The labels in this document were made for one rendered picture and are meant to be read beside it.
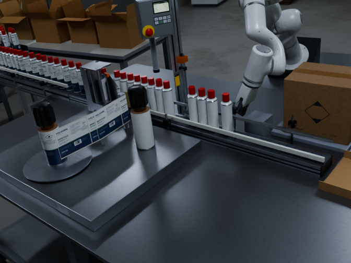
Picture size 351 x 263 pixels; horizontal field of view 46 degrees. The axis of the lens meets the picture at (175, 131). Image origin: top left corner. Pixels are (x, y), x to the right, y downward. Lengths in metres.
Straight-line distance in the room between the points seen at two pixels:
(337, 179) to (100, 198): 0.93
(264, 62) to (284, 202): 0.54
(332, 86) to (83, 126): 1.09
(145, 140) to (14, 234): 1.19
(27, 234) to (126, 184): 1.13
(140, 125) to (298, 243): 0.84
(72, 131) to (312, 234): 1.08
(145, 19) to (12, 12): 3.06
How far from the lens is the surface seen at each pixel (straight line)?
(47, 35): 4.44
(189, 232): 1.51
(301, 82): 1.90
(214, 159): 1.88
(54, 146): 1.88
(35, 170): 1.94
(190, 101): 2.00
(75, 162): 1.92
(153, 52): 2.22
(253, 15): 1.80
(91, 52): 3.86
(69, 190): 1.77
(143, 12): 2.07
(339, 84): 1.87
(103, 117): 1.98
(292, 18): 2.37
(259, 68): 1.70
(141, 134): 1.87
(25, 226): 2.79
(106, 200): 1.65
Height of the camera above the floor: 1.85
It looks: 28 degrees down
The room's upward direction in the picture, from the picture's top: 7 degrees counter-clockwise
